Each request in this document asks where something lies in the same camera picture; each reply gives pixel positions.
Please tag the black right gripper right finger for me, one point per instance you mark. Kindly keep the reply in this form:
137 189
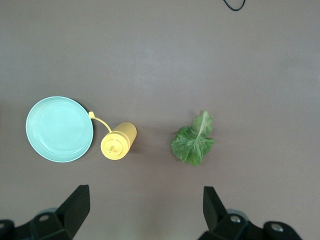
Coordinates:
225 227

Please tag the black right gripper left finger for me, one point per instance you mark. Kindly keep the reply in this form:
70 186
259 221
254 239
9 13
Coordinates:
62 225

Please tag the green lettuce leaf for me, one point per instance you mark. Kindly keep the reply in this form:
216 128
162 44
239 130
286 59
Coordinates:
195 145

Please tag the yellow squeeze bottle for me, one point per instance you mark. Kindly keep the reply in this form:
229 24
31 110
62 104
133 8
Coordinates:
122 140

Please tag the pale green plate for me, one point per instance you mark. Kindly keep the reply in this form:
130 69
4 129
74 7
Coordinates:
60 130

